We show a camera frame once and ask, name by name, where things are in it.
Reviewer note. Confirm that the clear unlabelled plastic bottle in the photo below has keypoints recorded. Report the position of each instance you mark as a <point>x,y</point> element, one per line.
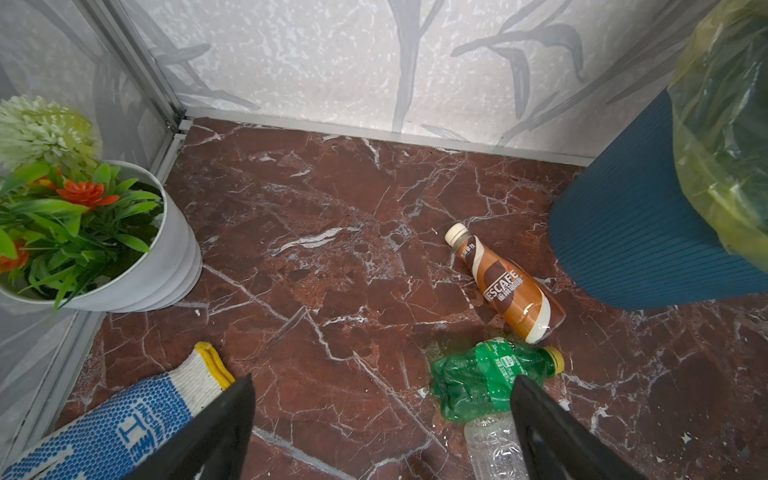
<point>494,448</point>

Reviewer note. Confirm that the white pot with artificial plant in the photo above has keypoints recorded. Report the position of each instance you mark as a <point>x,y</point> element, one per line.
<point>82,233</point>

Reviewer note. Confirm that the blue white work glove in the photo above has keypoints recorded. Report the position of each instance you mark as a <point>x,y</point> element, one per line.
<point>109,441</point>

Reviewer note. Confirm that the brown Nescafe coffee bottle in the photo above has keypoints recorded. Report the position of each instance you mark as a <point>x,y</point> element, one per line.
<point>525,304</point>

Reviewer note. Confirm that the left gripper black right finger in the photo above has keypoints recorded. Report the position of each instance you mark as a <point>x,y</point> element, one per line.
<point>555,445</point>

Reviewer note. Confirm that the blue bin with yellow rim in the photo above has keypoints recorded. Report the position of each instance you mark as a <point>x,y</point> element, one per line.
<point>626,234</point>

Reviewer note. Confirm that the yellow-green plastic bin liner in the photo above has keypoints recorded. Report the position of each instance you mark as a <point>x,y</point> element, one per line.
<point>718,95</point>

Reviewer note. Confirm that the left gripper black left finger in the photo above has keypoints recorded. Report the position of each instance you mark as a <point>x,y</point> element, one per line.
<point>213,445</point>

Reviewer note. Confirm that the crushed green plastic bottle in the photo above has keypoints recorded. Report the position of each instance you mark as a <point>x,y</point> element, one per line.
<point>478,382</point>

